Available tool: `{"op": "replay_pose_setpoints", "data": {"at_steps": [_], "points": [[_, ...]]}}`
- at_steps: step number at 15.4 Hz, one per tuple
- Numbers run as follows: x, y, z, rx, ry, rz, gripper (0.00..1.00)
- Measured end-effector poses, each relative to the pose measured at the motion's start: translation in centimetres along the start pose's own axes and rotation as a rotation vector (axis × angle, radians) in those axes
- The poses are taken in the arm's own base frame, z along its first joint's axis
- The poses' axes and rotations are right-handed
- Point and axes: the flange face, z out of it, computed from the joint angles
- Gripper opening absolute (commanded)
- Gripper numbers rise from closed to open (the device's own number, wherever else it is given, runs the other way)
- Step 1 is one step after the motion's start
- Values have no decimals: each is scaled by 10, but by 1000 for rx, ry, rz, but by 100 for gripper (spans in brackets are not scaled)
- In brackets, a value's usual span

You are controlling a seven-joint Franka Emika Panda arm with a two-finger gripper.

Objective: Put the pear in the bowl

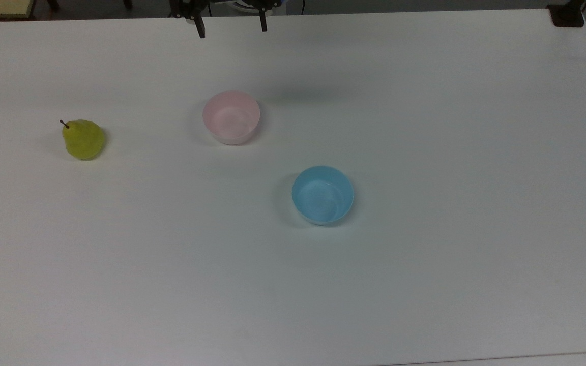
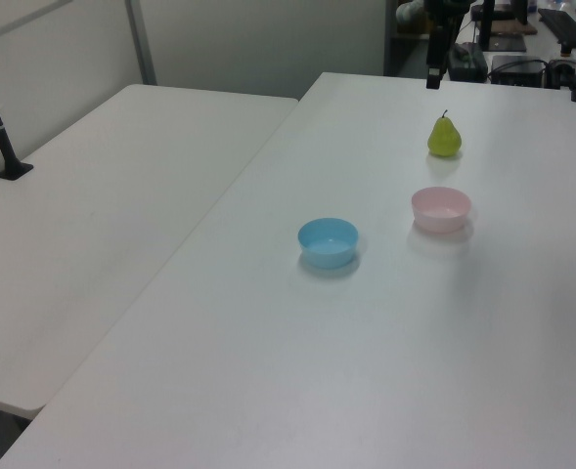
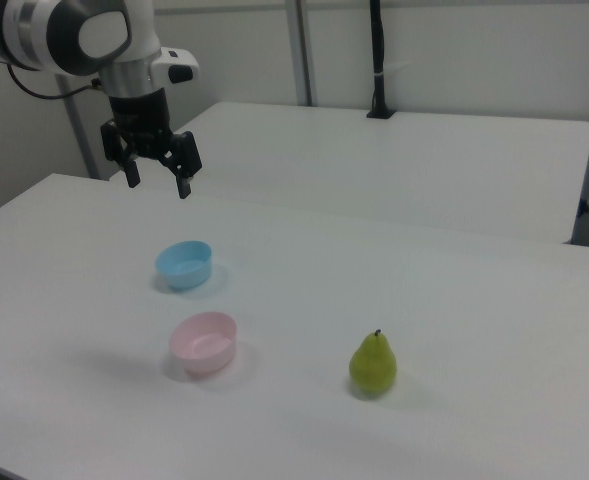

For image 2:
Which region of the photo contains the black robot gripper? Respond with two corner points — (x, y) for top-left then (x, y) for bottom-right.
(423, 0), (465, 91)

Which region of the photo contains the pink plastic bowl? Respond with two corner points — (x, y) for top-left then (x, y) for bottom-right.
(410, 186), (473, 234)

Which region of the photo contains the green pear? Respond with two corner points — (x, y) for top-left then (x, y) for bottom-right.
(426, 109), (464, 158)

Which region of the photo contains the brown cork mat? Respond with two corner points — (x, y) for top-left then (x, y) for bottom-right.
(482, 18), (539, 36)

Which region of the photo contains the blue plastic bowl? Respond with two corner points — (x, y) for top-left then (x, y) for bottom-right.
(296, 217), (360, 270)

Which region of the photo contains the dark green device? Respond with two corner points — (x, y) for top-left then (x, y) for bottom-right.
(445, 42), (489, 82)

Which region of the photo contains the black monitor stand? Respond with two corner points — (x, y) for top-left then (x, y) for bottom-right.
(476, 0), (529, 53)

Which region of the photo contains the white side table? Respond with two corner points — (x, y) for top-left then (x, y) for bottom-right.
(0, 84), (301, 417)

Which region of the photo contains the black keyboard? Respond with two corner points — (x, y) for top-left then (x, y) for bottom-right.
(537, 7), (576, 48)

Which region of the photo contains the black electronics box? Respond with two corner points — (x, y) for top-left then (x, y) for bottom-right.
(489, 54), (549, 87)

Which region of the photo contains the grey partition post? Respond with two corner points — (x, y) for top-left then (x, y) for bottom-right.
(124, 0), (158, 87)

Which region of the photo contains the pale green plush object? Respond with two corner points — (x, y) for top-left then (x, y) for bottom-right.
(396, 0), (426, 26)

